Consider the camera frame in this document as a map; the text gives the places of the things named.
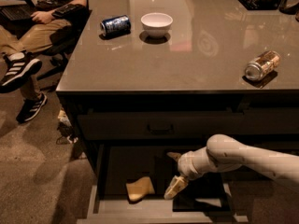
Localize blue soda can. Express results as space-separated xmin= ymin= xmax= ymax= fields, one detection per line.
xmin=100 ymin=15 xmax=131 ymax=37

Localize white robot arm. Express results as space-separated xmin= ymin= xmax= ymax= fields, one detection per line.
xmin=164 ymin=134 xmax=299 ymax=200

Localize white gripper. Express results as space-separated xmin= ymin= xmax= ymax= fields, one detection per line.
xmin=164 ymin=148 xmax=209 ymax=200

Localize silver tan can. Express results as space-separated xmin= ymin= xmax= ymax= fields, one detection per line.
xmin=245 ymin=50 xmax=281 ymax=81

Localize seated person khaki pants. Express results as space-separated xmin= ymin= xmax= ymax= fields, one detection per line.
xmin=0 ymin=0 xmax=90 ymax=102

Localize black drawer handle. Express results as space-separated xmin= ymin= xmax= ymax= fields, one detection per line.
xmin=147 ymin=124 xmax=174 ymax=135

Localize black laptop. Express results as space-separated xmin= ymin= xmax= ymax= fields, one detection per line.
xmin=0 ymin=4 xmax=36 ymax=21

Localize yellow sponge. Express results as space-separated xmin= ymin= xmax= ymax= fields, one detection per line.
xmin=126 ymin=176 xmax=155 ymax=202

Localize black striped sneaker raised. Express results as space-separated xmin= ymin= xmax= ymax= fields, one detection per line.
xmin=0 ymin=52 xmax=42 ymax=93

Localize black striped sneaker floor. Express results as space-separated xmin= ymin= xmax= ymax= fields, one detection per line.
xmin=16 ymin=93 xmax=48 ymax=123

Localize closed dark top drawer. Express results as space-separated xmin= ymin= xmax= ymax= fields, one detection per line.
xmin=77 ymin=111 xmax=243 ymax=140

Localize dark counter cabinet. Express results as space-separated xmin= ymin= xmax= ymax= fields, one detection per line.
xmin=55 ymin=0 xmax=299 ymax=182

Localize white ceramic bowl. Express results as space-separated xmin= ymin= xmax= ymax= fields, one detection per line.
xmin=141 ymin=12 xmax=173 ymax=38

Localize open grey middle drawer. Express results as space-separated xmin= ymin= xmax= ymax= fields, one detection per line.
xmin=77 ymin=145 xmax=249 ymax=224

